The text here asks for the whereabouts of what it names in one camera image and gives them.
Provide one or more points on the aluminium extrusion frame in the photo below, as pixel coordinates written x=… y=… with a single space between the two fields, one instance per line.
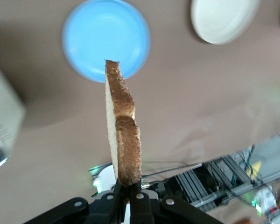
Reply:
x=224 y=193

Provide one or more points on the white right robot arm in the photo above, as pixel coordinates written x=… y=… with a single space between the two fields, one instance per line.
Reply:
x=264 y=198

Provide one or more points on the blue plate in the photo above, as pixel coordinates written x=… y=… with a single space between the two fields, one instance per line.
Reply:
x=102 y=35

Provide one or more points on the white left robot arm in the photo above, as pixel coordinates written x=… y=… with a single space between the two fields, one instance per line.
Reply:
x=106 y=177

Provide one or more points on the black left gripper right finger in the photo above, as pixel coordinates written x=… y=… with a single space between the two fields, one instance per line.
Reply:
x=142 y=210

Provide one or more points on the beige plate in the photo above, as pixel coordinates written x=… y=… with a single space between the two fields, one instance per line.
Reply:
x=224 y=18

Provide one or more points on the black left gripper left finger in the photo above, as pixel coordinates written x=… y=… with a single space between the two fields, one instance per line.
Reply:
x=107 y=210

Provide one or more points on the beige chrome toaster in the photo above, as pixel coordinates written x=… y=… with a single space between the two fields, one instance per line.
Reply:
x=4 y=112

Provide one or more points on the toasted bread slice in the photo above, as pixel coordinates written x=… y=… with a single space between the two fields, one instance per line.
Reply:
x=126 y=140

